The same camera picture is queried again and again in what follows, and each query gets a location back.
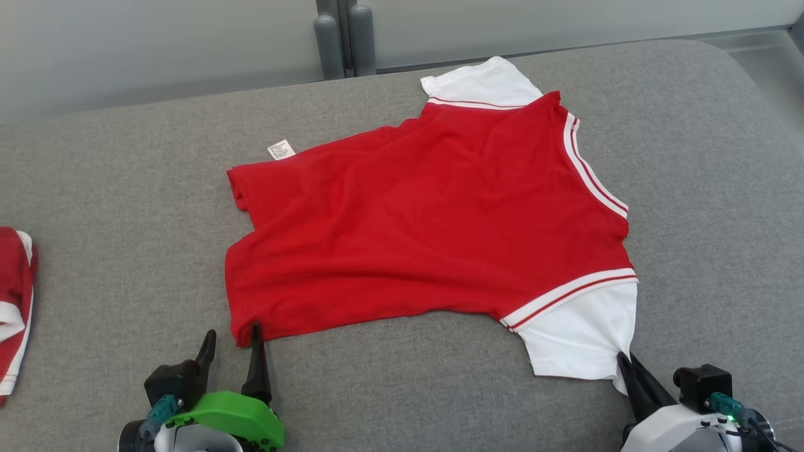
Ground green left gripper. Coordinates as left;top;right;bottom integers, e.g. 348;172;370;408
166;322;285;449

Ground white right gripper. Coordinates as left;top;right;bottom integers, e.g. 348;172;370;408
617;352;745;452

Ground red Bulls 23 shorts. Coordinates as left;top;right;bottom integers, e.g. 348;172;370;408
0;226;39;407

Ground red white-sleeved jersey shirt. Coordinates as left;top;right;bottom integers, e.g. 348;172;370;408
224;56;639;396

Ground black teal-plug right camera cable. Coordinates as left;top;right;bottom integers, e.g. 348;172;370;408
706;392;785;452

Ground black teal-plug camera cable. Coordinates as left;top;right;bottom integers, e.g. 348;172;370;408
706;392;785;452
139;394;182;441

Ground black teal-plug left camera cable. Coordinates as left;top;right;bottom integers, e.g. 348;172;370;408
139;394;182;441

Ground grey vertical frame post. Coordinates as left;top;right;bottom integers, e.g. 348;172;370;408
339;0;377;77
313;0;345;80

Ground grey partition bottom rail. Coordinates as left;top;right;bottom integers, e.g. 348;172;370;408
376;24;793;71

